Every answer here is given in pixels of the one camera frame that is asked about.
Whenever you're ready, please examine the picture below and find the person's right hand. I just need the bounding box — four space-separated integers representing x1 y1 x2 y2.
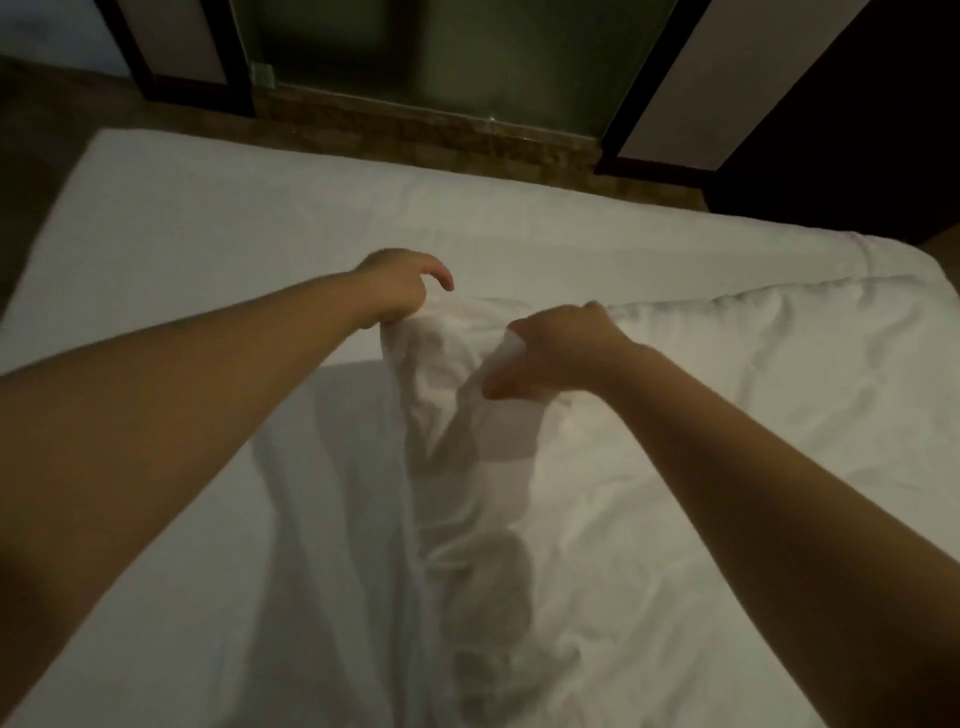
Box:
478 300 650 402

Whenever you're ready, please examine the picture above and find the person's left hand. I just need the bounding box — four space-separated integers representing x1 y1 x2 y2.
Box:
348 247 456 329

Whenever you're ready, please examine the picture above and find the white bed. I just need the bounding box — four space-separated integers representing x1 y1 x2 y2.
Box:
0 126 960 728

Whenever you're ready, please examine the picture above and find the white duvet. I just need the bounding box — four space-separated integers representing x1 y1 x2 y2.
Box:
247 270 960 728

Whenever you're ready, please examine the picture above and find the person's right forearm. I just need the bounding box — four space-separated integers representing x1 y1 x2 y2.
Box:
607 345 960 728

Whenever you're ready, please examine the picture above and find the person's left forearm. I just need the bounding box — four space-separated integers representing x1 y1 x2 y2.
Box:
0 270 377 722

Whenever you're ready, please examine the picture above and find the dark wooden wall panel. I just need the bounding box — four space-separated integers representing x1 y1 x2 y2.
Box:
705 0 960 249

